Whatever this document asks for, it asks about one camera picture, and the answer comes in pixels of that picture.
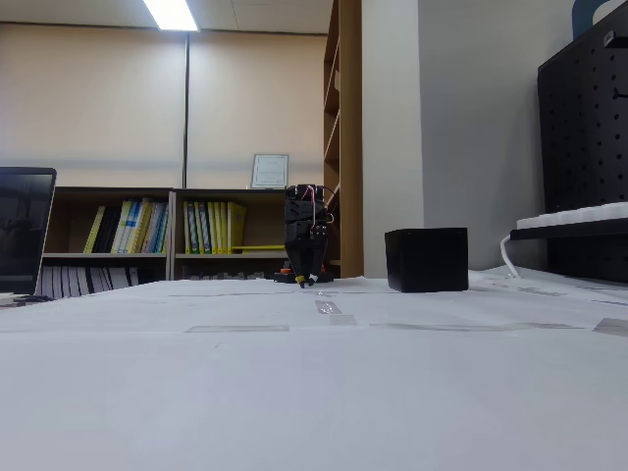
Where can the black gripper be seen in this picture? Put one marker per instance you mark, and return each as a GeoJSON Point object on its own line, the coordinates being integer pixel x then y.
{"type": "Point", "coordinates": [300, 235]}

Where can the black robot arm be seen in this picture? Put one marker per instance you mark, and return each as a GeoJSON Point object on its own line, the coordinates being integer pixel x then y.
{"type": "Point", "coordinates": [304, 191]}

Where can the black box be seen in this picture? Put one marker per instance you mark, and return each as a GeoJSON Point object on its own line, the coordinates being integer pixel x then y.
{"type": "Point", "coordinates": [427, 260]}

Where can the flat yellow folder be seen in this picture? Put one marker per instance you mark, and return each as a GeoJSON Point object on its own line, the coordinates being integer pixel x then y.
{"type": "Point", "coordinates": [260, 248]}

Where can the crumpled clear tape piece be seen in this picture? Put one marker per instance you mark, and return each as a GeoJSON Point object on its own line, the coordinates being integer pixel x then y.
{"type": "Point", "coordinates": [328, 307]}

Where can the short clear tape piece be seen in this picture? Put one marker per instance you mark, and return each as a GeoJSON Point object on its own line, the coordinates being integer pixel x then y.
{"type": "Point", "coordinates": [342, 319]}

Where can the thick yellow binder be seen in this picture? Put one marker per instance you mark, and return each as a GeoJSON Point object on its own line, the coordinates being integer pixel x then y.
{"type": "Point", "coordinates": [237, 221]}

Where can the yellow labelled binder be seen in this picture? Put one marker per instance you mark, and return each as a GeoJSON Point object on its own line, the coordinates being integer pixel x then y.
{"type": "Point", "coordinates": [211, 230]}
{"type": "Point", "coordinates": [188, 230]}
{"type": "Point", "coordinates": [224, 230]}
{"type": "Point", "coordinates": [199, 230]}
{"type": "Point", "coordinates": [218, 230]}

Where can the framed white certificate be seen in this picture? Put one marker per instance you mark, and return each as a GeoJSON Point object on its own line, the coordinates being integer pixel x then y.
{"type": "Point", "coordinates": [270, 172]}

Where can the low wooden bookshelf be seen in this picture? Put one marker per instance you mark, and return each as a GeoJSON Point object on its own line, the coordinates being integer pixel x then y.
{"type": "Point", "coordinates": [196, 193]}
{"type": "Point", "coordinates": [113, 192]}

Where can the white paper table cover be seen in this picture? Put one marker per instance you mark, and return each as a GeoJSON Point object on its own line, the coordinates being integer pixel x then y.
{"type": "Point", "coordinates": [294, 392]}

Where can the tall wooden bookshelf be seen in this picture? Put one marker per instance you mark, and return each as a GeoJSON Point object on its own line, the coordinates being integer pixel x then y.
{"type": "Point", "coordinates": [350, 98]}

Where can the beige roller blind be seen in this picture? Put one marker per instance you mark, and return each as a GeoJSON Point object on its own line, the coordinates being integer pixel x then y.
{"type": "Point", "coordinates": [88, 98]}
{"type": "Point", "coordinates": [245, 98]}

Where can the clear tape strip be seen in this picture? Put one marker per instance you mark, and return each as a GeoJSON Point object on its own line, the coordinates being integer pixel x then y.
{"type": "Point", "coordinates": [612, 326]}
{"type": "Point", "coordinates": [466, 326]}

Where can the yellow spined book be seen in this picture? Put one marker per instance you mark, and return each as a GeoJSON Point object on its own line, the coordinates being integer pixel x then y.
{"type": "Point", "coordinates": [135, 230]}

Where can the white yellow book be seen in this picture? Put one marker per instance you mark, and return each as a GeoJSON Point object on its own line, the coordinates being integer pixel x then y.
{"type": "Point", "coordinates": [122, 225]}

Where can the black book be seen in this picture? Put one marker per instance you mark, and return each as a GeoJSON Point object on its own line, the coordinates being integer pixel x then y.
{"type": "Point", "coordinates": [108, 230]}

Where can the thin yellow book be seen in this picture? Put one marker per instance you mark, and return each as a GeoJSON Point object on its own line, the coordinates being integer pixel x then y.
{"type": "Point", "coordinates": [94, 230]}

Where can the grey journal stack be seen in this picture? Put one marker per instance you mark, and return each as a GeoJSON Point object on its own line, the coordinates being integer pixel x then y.
{"type": "Point", "coordinates": [88, 282]}

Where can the ceiling light panel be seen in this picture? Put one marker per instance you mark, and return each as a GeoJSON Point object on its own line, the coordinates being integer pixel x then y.
{"type": "Point", "coordinates": [172, 15]}

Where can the black laptop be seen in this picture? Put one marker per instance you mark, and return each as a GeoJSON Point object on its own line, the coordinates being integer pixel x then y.
{"type": "Point", "coordinates": [19, 230]}

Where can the black pegboard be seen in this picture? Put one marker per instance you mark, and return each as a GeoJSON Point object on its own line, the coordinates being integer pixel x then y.
{"type": "Point", "coordinates": [579, 147]}

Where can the dark blue rounded object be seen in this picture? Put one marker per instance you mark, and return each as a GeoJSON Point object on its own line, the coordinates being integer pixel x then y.
{"type": "Point", "coordinates": [581, 19]}

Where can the dark window post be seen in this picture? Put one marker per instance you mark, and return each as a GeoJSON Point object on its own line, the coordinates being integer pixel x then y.
{"type": "Point", "coordinates": [187, 108]}

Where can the black shelf rail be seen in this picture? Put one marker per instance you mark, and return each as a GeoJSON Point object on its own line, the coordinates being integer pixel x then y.
{"type": "Point", "coordinates": [564, 230]}

